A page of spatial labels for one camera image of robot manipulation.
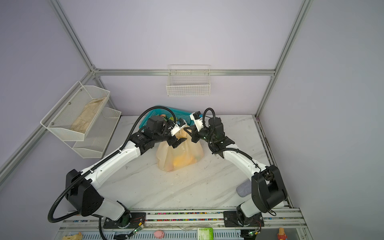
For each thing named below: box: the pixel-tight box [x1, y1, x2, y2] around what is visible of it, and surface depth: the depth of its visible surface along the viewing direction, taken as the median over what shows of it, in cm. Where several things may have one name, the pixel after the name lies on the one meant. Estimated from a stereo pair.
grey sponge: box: [236, 178, 252, 198], surface depth 82 cm
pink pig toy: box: [153, 230, 165, 239], surface depth 70 cm
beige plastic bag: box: [156, 127, 204, 172], surface depth 85 cm
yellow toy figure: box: [62, 232, 83, 240], surface depth 69 cm
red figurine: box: [277, 227, 288, 240], surface depth 70 cm
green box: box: [197, 227, 214, 240], surface depth 70 cm
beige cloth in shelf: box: [70, 96, 106, 134], surface depth 81 cm
